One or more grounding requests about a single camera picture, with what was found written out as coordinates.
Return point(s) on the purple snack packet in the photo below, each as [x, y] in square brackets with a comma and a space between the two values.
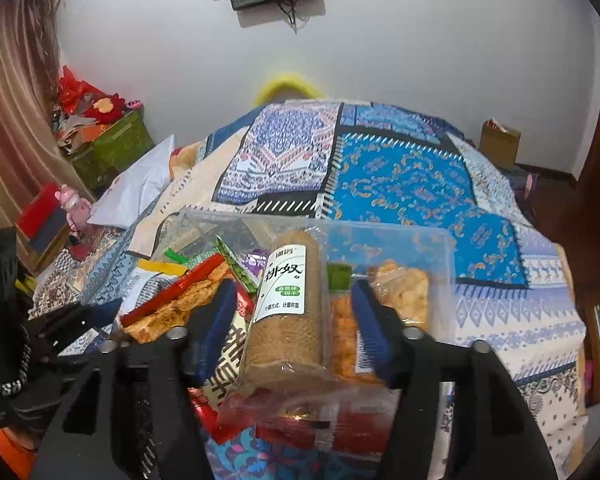
[256, 260]

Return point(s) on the yellow hoop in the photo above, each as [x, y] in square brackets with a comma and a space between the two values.
[280, 79]

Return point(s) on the pink plush toy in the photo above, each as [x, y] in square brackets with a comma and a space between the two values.
[72, 205]

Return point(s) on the small green snack packet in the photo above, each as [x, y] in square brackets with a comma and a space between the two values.
[176, 255]

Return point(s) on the striped brown curtain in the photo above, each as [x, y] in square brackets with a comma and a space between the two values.
[15, 110]

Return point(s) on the brown cracker roll packet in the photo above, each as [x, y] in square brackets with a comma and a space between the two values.
[285, 340]

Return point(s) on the white red character packet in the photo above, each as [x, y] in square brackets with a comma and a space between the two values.
[230, 355]

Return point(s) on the green-edged crisp packet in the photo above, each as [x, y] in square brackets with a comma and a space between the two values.
[400, 290]

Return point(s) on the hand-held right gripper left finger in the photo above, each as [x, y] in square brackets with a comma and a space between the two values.
[222, 320]

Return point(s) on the shiny red wrapper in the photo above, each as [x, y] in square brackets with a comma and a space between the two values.
[205, 410]

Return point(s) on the clear plastic container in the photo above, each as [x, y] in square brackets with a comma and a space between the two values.
[380, 245]

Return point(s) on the brown wooden door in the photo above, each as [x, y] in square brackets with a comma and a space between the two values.
[595, 185]

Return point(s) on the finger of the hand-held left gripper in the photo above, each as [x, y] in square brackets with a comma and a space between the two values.
[100, 312]

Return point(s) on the white pillow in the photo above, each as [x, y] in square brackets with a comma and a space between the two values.
[135, 185]

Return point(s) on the brown cardboard box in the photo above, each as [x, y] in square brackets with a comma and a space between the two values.
[500, 147]

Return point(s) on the blue patchwork blanket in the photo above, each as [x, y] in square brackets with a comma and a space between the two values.
[395, 180]

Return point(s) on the red-edged orange snack packet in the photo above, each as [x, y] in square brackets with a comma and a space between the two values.
[165, 312]

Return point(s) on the blue floral cloth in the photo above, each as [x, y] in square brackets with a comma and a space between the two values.
[260, 460]

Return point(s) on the red grey box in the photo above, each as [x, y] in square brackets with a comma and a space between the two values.
[40, 205]

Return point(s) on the green storage box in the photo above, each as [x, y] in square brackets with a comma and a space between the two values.
[120, 145]

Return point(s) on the yellow snack packet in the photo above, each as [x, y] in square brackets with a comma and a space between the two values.
[155, 266]

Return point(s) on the orange cloth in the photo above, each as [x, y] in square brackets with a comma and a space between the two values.
[10, 455]

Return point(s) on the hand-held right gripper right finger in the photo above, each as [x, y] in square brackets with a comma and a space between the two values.
[370, 330]

